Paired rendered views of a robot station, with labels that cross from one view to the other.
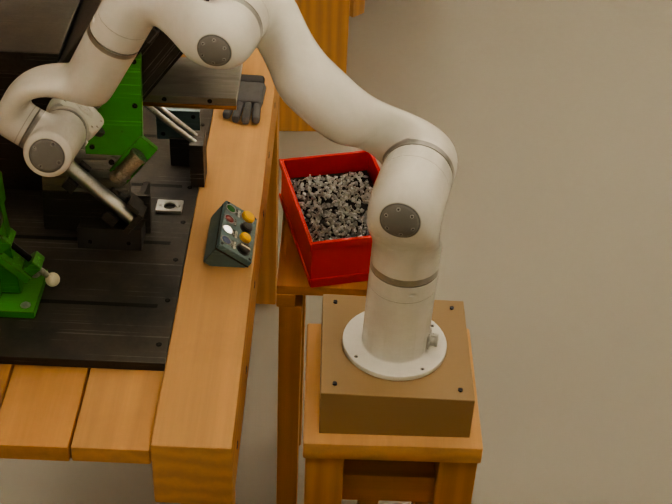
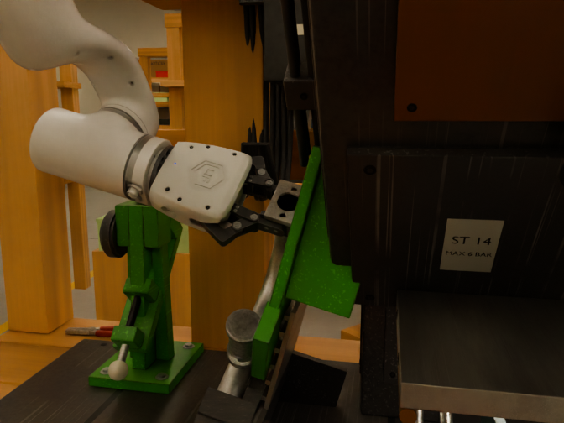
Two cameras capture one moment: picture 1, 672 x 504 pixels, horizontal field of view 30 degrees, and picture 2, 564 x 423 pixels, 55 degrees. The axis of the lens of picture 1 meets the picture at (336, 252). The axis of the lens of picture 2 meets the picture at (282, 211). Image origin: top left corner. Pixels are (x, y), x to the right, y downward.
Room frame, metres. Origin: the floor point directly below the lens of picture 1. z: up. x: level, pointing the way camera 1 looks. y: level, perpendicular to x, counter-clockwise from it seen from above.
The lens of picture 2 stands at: (2.18, -0.11, 1.30)
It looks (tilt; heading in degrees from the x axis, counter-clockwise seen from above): 10 degrees down; 102
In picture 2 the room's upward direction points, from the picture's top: straight up
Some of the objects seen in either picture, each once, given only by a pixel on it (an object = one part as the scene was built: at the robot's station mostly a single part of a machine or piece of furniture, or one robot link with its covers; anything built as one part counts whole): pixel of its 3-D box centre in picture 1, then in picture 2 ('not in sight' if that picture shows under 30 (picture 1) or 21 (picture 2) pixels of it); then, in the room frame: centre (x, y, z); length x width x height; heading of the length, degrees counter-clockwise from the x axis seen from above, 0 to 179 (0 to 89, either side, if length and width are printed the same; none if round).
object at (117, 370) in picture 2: (44, 273); (122, 356); (1.81, 0.55, 0.96); 0.06 x 0.03 x 0.06; 90
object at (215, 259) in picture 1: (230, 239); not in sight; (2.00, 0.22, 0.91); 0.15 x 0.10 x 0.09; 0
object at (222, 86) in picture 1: (147, 80); (479, 309); (2.27, 0.42, 1.11); 0.39 x 0.16 x 0.03; 90
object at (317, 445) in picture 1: (390, 390); not in sight; (1.67, -0.11, 0.83); 0.32 x 0.32 x 0.04; 1
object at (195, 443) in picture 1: (231, 216); not in sight; (2.19, 0.23, 0.82); 1.50 x 0.14 x 0.15; 0
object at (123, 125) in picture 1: (115, 95); (328, 237); (2.11, 0.45, 1.17); 0.13 x 0.12 x 0.20; 0
